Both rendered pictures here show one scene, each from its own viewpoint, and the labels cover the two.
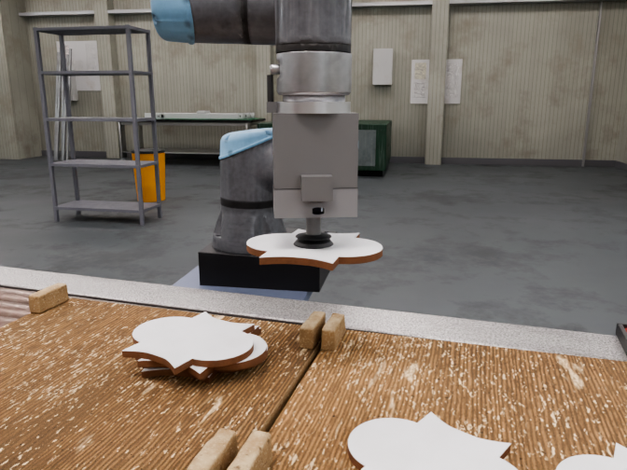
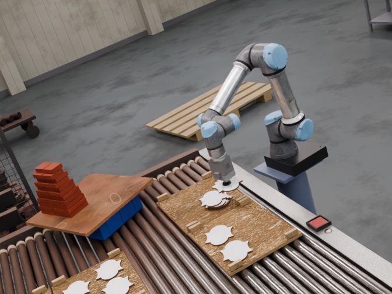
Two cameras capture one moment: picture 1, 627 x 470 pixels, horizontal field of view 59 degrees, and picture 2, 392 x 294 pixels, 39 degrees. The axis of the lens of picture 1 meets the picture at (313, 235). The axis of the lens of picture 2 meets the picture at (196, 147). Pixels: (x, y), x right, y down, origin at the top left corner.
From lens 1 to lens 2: 2.22 m
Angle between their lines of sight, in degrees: 54
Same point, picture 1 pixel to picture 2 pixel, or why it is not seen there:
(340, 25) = (212, 145)
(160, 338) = (207, 197)
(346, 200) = (224, 178)
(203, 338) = (213, 199)
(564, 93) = not seen: outside the picture
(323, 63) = (211, 152)
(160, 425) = (195, 216)
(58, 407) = (186, 208)
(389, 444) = (217, 230)
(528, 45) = not seen: outside the picture
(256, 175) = (273, 133)
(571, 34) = not seen: outside the picture
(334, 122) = (217, 163)
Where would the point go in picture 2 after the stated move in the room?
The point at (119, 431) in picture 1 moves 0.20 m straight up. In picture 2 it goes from (189, 216) to (177, 180)
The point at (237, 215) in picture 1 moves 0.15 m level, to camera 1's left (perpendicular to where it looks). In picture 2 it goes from (272, 145) to (251, 142)
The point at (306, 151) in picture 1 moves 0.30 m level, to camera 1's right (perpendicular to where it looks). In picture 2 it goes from (214, 167) to (263, 178)
